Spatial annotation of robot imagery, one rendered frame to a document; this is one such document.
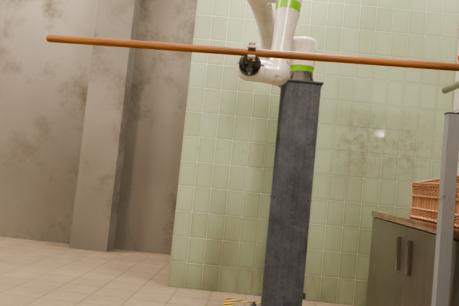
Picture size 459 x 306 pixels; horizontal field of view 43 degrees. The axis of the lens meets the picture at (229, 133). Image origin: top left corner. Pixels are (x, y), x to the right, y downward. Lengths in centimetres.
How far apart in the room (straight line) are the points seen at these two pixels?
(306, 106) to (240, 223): 91
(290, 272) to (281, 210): 31
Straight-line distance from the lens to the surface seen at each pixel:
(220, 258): 350
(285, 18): 268
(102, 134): 472
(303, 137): 292
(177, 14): 501
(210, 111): 349
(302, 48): 303
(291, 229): 292
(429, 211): 240
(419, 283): 232
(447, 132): 198
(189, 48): 226
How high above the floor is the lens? 67
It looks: 4 degrees up
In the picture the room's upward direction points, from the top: 6 degrees clockwise
